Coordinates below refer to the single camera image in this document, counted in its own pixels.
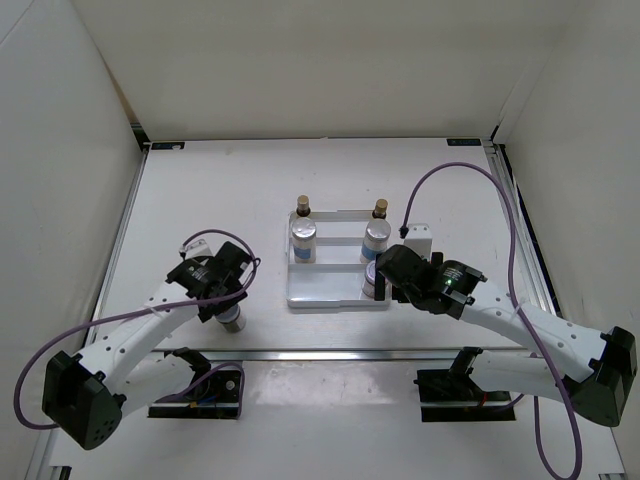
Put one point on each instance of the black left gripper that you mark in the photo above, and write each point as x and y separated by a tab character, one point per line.
208	311

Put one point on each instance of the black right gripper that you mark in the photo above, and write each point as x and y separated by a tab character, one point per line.
379	286

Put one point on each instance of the short white-lid jar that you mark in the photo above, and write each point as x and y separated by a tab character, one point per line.
369	280
232	319

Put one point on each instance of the tall silver-lid jar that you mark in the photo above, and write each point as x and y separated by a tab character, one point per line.
375	239
303	237

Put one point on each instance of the brown sauce bottle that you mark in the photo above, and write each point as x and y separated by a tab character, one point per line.
303	206
380	209

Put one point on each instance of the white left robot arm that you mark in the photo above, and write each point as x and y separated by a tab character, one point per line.
89	393

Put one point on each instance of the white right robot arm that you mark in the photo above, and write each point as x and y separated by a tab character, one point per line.
594	371

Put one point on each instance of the white tiered organizer tray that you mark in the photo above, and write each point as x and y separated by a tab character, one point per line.
334	280

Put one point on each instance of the left blue corner label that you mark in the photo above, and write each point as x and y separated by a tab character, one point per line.
167	146

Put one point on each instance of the blue corner label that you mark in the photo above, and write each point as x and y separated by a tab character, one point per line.
464	142
167	146

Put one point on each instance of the right blue corner label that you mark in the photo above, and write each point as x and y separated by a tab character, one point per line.
464	142

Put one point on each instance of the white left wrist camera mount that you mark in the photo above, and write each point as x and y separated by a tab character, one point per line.
196	248

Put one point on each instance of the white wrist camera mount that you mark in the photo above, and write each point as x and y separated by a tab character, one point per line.
419	239
196	248

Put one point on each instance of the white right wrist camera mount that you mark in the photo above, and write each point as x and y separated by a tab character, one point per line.
419	239

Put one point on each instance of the aluminium front rail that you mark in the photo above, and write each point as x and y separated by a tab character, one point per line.
306	355

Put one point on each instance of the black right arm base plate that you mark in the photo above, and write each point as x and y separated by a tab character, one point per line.
444	398

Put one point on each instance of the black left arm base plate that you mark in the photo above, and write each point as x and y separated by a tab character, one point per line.
219	397

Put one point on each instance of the aluminium right frame rail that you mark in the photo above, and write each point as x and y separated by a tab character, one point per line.
532	278

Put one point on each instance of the aluminium frame rail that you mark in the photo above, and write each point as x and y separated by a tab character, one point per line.
532	278
39	463

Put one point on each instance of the aluminium left frame rail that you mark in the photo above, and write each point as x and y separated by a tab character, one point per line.
39	463

